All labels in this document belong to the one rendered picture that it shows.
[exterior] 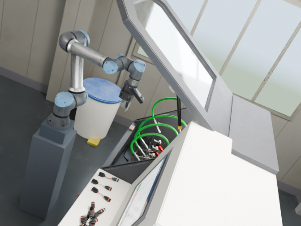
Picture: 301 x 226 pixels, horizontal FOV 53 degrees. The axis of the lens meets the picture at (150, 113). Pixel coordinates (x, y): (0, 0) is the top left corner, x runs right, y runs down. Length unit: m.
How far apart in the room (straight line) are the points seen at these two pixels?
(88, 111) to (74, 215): 1.91
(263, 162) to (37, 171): 1.61
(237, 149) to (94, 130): 2.21
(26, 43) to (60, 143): 2.08
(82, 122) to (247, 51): 1.97
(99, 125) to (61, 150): 1.31
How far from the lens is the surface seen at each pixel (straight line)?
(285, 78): 3.68
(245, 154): 1.61
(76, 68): 2.14
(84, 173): 3.22
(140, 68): 1.84
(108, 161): 1.99
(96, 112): 3.36
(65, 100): 2.10
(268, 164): 1.65
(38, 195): 2.63
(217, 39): 3.44
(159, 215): 1.00
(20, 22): 4.04
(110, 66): 1.77
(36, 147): 2.31
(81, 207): 1.67
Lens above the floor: 2.27
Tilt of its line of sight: 30 degrees down
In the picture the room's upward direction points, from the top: 23 degrees clockwise
